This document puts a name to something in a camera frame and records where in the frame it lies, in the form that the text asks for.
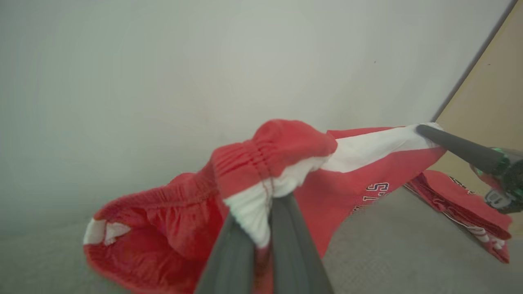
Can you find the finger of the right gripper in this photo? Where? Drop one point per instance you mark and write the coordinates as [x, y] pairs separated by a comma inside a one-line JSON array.
[[466, 149]]

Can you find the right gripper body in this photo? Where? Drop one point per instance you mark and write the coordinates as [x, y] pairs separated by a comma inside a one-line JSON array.
[[512, 179]]

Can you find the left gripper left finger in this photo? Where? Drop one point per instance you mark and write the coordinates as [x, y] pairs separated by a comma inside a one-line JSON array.
[[229, 265]]

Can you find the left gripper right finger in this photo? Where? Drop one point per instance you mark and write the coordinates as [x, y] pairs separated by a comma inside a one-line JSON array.
[[294, 257]]

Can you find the red basketball jersey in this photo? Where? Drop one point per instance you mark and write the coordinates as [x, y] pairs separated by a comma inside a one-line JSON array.
[[453, 192]]

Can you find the red white basketball shorts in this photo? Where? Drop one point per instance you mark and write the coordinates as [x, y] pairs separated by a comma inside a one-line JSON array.
[[179, 228]]

